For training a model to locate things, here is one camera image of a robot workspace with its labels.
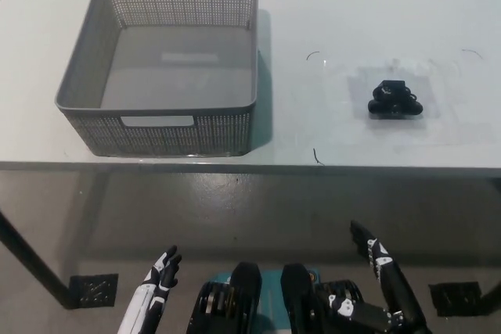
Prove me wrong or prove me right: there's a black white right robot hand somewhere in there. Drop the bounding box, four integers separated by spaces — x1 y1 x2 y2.
316 219 432 334

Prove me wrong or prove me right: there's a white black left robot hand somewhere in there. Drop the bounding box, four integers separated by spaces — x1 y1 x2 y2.
117 245 183 334

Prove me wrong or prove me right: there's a black webcam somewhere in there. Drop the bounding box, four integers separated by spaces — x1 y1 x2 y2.
366 80 425 117

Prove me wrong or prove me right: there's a black teal robot torso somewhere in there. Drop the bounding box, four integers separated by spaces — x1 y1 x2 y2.
189 261 373 334

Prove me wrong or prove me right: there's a black metal table leg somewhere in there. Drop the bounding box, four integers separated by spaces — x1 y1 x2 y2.
0 210 81 308
481 275 501 301

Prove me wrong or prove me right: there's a grey perforated plastic basket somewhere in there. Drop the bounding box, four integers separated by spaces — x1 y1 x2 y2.
54 0 260 158

